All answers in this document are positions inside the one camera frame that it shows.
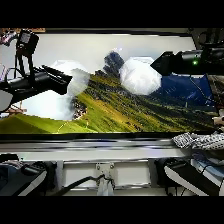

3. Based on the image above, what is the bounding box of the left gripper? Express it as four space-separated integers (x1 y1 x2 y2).
31 64 74 96

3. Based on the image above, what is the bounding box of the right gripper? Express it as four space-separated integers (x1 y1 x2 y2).
149 50 184 77

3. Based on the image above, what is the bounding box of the person's hand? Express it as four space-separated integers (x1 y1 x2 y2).
212 115 224 127

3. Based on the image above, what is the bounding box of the black and white patterned garment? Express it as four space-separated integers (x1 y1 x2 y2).
171 131 224 152

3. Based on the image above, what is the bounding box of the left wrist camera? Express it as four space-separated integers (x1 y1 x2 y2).
13 29 40 86

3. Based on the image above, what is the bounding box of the silver frame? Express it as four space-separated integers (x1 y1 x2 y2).
0 133 201 196

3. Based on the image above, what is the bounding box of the black cable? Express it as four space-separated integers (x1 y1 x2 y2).
55 174 115 196

